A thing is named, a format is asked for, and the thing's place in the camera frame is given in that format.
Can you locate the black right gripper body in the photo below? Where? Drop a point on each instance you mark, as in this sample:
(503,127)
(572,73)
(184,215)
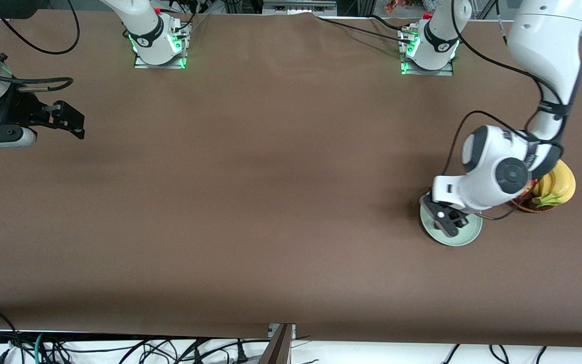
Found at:
(18,108)

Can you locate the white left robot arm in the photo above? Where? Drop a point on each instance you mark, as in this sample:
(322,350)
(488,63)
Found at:
(548,45)

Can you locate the pale green round plate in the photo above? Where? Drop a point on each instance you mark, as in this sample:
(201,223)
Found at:
(465,236)

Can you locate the brown wicker basket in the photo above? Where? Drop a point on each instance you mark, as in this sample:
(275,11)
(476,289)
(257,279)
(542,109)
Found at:
(521,206)

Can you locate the yellow banana bunch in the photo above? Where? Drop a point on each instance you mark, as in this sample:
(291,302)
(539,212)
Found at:
(561,184)

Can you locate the brown table cloth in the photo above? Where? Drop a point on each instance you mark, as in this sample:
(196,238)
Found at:
(291,202)

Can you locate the colourful toy pile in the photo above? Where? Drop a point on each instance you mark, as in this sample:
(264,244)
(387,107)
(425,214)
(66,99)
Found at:
(407,5)

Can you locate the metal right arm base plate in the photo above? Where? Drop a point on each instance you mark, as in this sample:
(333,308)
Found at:
(159,63)

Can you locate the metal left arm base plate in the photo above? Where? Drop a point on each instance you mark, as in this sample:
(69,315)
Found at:
(427,72)

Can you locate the brown wooden post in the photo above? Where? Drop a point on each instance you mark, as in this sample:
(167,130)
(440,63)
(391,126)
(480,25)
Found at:
(277,349)

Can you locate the aluminium profile frame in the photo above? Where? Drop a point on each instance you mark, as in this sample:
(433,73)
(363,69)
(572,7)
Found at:
(298,6)

